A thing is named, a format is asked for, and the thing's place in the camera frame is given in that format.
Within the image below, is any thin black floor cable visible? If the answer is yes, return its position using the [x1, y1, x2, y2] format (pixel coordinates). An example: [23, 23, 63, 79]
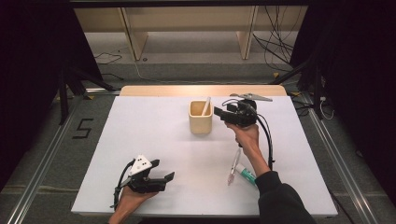
[94, 51, 123, 66]

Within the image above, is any black metal stand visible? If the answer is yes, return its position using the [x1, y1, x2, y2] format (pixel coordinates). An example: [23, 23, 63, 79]
[270, 55, 325, 121]

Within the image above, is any wooden shelf unit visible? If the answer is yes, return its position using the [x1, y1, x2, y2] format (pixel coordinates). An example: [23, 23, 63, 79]
[74, 6, 309, 62]

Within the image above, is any beige square cup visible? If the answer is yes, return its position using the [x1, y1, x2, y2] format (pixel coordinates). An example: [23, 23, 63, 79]
[188, 100, 214, 135]

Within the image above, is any left hand-held gripper cable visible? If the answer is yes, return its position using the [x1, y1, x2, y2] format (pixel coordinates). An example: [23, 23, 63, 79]
[109, 159, 136, 211]

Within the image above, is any aluminium floor rail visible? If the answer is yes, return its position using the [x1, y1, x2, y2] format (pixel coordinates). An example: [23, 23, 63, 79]
[305, 106, 380, 224]
[5, 102, 79, 224]

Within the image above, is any white board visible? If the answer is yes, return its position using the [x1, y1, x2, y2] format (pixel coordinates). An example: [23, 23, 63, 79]
[70, 95, 339, 218]

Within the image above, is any white stick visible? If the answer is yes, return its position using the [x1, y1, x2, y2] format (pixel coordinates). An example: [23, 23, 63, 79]
[201, 95, 212, 117]

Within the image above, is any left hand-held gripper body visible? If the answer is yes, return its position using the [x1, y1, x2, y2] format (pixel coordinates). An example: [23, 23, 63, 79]
[119, 154, 168, 194]

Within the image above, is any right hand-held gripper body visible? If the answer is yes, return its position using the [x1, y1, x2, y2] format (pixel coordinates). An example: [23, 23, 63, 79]
[226, 91, 274, 128]

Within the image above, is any wooden table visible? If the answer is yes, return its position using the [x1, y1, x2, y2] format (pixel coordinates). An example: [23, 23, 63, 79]
[119, 84, 288, 98]

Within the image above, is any bundle of black floor cables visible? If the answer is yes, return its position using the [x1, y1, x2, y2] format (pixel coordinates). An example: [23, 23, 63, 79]
[252, 6, 308, 73]

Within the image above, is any person's right hand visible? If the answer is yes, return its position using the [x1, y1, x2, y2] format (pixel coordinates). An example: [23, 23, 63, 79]
[224, 122, 262, 156]

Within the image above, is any hand-held gripper cable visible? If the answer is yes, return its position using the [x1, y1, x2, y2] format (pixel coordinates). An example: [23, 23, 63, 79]
[109, 159, 136, 211]
[221, 98, 276, 172]

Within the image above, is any white green toothpaste tube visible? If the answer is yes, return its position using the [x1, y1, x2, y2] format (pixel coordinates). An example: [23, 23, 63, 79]
[234, 163, 258, 187]

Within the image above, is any person's left hand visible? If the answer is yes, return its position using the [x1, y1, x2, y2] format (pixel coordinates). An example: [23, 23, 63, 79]
[107, 186, 159, 224]

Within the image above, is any white cable with plug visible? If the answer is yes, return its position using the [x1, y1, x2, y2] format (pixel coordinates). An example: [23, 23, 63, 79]
[319, 96, 335, 121]

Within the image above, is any right hand-held gripper cable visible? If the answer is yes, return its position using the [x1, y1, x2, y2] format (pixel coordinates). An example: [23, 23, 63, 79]
[221, 98, 276, 172]

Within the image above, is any clear toothbrush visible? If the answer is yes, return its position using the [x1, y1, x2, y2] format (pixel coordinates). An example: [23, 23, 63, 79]
[226, 147, 243, 187]

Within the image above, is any black curtain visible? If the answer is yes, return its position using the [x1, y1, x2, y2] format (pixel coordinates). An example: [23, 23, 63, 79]
[0, 0, 105, 191]
[289, 0, 396, 206]

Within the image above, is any black tripod stand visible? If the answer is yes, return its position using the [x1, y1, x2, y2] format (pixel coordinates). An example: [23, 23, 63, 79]
[57, 66, 117, 126]

